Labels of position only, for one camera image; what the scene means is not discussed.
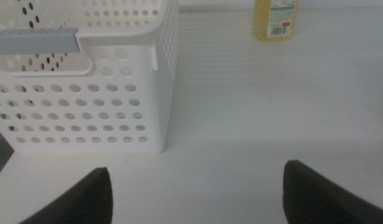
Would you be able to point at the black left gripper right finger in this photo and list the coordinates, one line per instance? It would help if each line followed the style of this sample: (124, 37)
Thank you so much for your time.
(315, 199)

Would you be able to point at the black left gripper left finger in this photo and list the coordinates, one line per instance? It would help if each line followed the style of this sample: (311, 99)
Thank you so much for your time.
(88, 202)

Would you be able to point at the yellow liquid bottle white cap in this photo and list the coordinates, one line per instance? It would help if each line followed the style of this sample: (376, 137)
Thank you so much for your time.
(273, 21)

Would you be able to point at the white perforated plastic basket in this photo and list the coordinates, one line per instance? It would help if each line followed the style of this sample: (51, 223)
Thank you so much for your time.
(147, 77)

